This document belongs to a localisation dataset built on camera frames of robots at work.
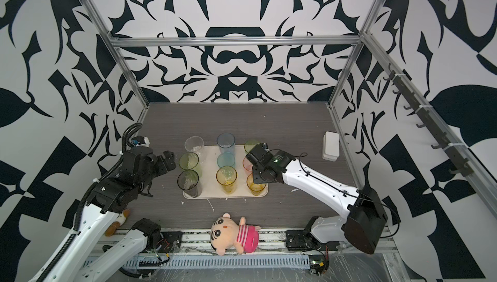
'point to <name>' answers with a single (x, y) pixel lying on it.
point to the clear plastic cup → (195, 144)
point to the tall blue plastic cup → (226, 143)
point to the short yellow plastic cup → (255, 188)
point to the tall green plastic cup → (189, 161)
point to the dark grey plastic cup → (187, 180)
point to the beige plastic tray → (210, 188)
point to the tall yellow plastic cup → (226, 176)
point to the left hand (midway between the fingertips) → (161, 154)
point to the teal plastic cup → (226, 159)
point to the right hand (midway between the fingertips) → (258, 173)
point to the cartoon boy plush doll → (226, 234)
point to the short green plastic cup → (250, 144)
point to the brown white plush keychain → (112, 228)
